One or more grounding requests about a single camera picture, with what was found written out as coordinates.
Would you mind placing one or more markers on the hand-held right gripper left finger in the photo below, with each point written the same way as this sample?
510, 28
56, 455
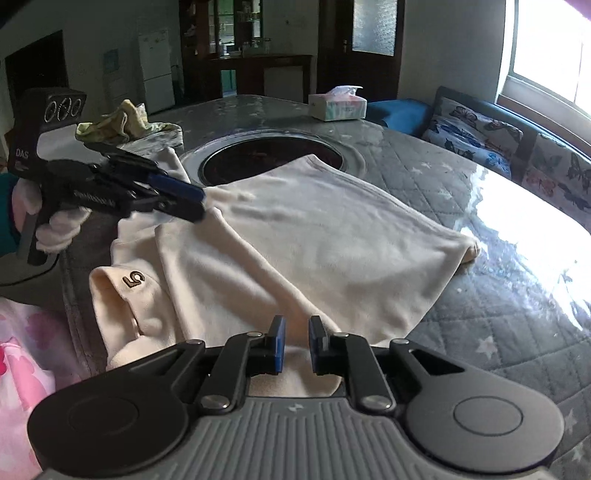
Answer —
277, 346

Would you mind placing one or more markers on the dark door with frosted glass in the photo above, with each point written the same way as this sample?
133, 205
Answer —
374, 27

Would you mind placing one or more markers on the person's left hand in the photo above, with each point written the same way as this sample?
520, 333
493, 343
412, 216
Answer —
55, 230

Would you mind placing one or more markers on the dark wooden display cabinet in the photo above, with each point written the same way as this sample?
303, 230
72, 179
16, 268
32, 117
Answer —
194, 46

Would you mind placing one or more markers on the window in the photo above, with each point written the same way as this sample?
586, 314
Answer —
545, 46

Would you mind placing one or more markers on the white floral cloth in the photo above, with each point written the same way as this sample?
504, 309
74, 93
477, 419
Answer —
166, 134

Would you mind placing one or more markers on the tissue box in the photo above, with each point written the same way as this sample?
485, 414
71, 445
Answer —
337, 108

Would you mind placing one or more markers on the white refrigerator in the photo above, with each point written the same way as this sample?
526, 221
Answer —
157, 69

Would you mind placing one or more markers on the blue sofa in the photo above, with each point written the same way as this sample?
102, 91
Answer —
397, 113

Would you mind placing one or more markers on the yellow-green floral cloth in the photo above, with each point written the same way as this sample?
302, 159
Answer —
124, 117

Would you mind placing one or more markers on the cream shirt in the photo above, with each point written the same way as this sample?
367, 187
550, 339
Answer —
300, 230

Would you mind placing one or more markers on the water dispenser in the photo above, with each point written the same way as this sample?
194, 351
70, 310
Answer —
115, 87

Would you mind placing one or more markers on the dark wooden sideboard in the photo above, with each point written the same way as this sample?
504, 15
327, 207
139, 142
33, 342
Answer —
249, 62

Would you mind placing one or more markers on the butterfly print pillow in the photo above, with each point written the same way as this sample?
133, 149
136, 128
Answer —
554, 170
471, 134

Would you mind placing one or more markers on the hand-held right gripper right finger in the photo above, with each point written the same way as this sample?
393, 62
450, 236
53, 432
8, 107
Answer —
316, 346

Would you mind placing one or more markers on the pink floral clothing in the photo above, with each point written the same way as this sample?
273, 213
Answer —
23, 369

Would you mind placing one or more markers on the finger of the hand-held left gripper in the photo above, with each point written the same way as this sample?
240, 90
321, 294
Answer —
189, 212
180, 189

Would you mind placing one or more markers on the round built-in hotplate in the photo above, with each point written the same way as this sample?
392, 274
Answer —
258, 157

